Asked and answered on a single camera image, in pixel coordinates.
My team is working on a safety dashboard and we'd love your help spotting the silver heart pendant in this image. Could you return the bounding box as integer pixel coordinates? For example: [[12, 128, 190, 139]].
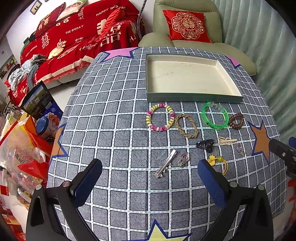
[[177, 153, 190, 167]]

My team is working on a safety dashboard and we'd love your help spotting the tan braided rope bracelet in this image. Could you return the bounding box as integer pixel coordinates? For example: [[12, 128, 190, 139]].
[[174, 113, 199, 139]]

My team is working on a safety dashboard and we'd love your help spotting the blue lid jar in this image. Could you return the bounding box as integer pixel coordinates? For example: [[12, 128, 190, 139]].
[[35, 116, 57, 142]]

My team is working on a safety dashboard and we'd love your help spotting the yellow hair tie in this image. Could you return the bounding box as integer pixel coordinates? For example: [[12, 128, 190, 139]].
[[207, 155, 229, 176]]

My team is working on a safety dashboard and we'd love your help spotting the pink yellow bead bracelet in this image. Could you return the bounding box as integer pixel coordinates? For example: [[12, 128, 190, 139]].
[[145, 103, 176, 132]]

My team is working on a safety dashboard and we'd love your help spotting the green translucent bangle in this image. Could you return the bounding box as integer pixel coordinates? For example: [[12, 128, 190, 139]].
[[201, 102, 229, 130]]

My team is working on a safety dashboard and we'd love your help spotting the silver alligator hair clip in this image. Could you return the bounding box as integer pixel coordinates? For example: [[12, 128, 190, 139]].
[[154, 149, 177, 178]]

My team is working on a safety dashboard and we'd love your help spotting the pale green curtain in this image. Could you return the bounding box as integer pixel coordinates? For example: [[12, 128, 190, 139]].
[[214, 1, 295, 143]]

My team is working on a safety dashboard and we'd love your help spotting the black claw hair clip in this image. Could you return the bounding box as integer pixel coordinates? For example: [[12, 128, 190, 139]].
[[196, 139, 215, 153]]

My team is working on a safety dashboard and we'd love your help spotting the red wedding bedspread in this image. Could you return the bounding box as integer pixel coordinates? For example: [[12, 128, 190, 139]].
[[5, 1, 139, 106]]

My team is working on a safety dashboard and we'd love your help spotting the brown spiral hair tie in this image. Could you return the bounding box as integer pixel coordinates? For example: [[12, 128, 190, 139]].
[[228, 112, 245, 130]]

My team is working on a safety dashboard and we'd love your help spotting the green armchair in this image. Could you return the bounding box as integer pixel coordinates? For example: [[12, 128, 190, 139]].
[[139, 1, 257, 76]]

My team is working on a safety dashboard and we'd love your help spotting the red embroidered cushion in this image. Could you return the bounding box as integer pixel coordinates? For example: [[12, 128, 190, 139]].
[[163, 10, 212, 43]]

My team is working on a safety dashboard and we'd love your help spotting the dark picture box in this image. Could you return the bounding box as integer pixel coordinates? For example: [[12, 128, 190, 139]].
[[21, 81, 63, 120]]

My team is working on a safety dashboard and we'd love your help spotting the beige rabbit hair clip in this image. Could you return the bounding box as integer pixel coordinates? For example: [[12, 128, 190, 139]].
[[218, 137, 238, 146]]

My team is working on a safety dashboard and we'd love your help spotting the shallow green-sided tray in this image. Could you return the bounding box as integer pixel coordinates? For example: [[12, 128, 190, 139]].
[[145, 54, 243, 103]]

